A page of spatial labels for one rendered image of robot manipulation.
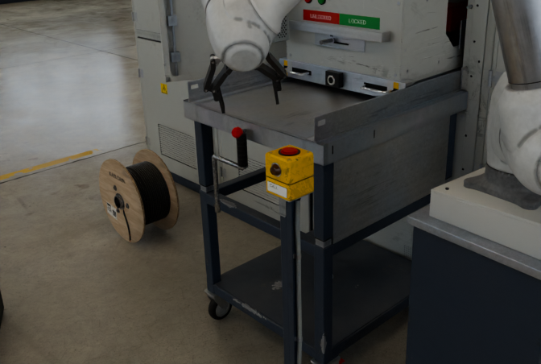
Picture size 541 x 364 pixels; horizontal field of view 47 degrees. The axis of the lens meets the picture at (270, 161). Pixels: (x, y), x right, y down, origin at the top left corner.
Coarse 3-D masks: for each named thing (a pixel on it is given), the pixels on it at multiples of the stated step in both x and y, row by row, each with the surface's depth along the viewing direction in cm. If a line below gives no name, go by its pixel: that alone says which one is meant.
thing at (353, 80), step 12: (300, 72) 214; (312, 72) 209; (324, 72) 205; (348, 72) 198; (324, 84) 207; (348, 84) 199; (360, 84) 195; (372, 84) 192; (384, 84) 188; (408, 84) 183
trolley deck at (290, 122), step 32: (256, 96) 204; (288, 96) 203; (320, 96) 201; (352, 96) 200; (448, 96) 197; (224, 128) 188; (256, 128) 177; (288, 128) 172; (384, 128) 174; (416, 128) 185; (320, 160) 160
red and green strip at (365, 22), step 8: (304, 16) 207; (312, 16) 204; (320, 16) 201; (328, 16) 199; (336, 16) 197; (344, 16) 194; (352, 16) 192; (360, 16) 189; (344, 24) 195; (352, 24) 193; (360, 24) 190; (368, 24) 188; (376, 24) 186
